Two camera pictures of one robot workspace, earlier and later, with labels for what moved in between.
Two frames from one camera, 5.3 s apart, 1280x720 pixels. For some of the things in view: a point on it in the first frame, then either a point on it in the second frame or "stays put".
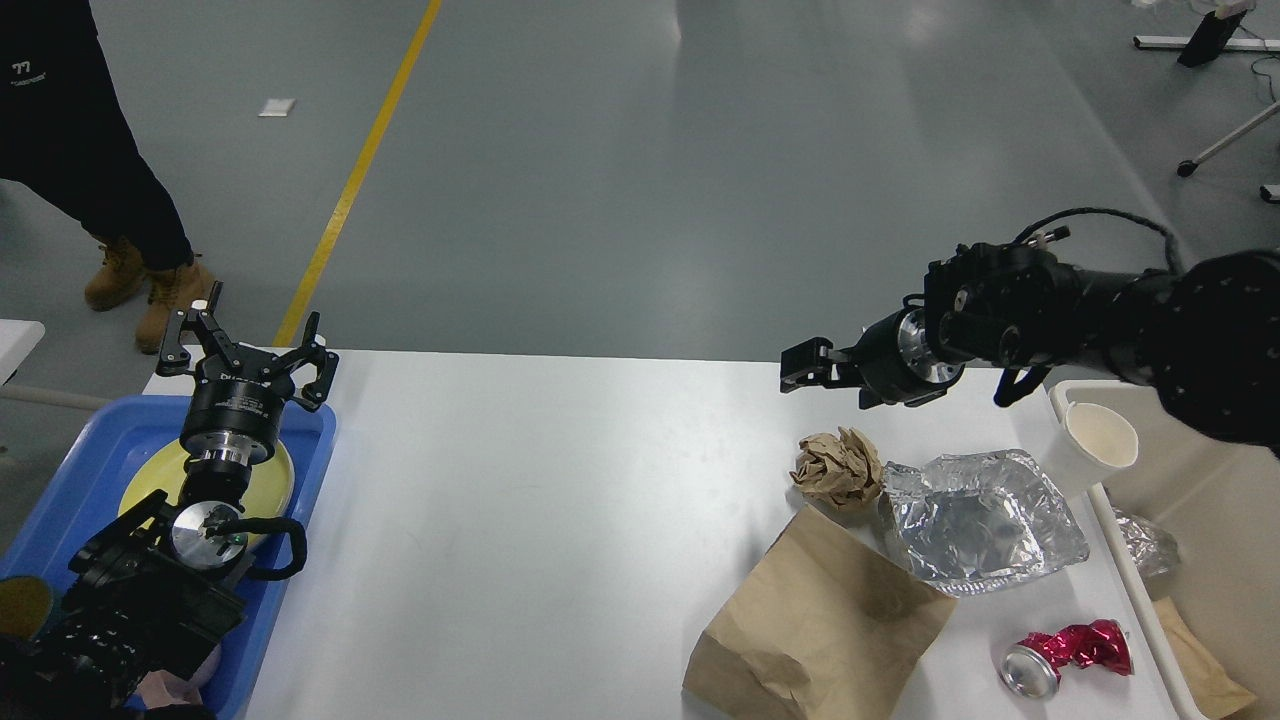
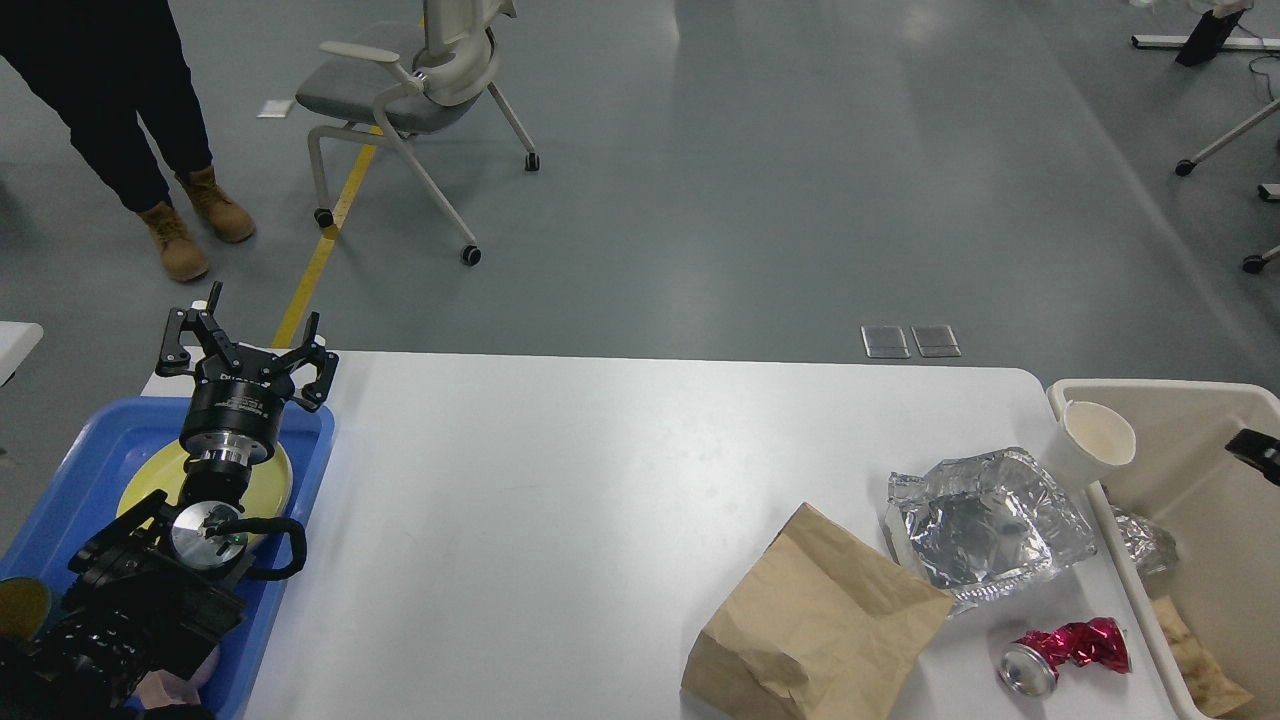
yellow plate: [271, 487] stays put
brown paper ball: [844, 471] to [1211, 690]
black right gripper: [889, 362] to [1260, 450]
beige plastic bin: [1220, 502] stays put
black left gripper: [239, 394] stays put
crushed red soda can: [1032, 667] stays put
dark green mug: [25, 602] stays put
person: [65, 134] to [103, 64]
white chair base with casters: [1270, 193] stays put
